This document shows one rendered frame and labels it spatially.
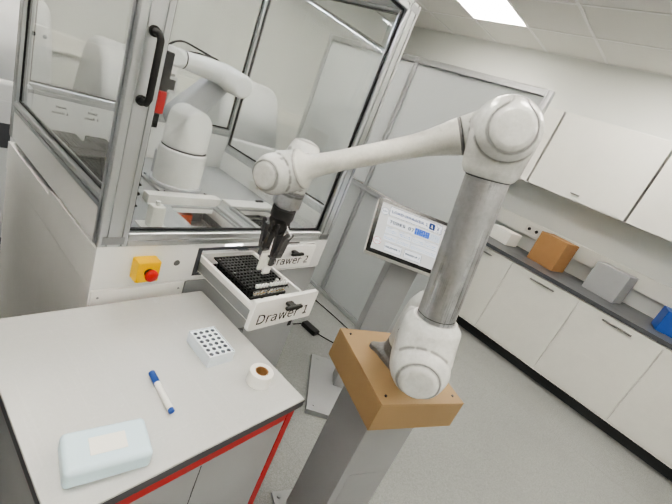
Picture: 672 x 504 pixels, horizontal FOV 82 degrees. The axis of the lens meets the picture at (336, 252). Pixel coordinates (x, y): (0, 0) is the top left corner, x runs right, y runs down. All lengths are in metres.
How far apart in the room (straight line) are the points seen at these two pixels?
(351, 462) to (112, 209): 1.08
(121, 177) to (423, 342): 0.90
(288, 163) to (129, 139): 0.42
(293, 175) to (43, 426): 0.75
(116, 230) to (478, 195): 0.97
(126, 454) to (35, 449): 0.17
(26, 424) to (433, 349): 0.88
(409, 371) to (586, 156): 3.49
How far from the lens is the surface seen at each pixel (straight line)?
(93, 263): 1.30
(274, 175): 0.96
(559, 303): 3.87
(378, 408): 1.17
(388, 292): 2.16
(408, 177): 2.98
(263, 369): 1.19
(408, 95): 3.16
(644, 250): 4.47
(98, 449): 0.94
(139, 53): 1.14
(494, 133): 0.85
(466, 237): 0.94
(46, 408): 1.07
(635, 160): 4.18
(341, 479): 1.53
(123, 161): 1.19
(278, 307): 1.29
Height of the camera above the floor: 1.54
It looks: 20 degrees down
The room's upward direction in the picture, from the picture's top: 23 degrees clockwise
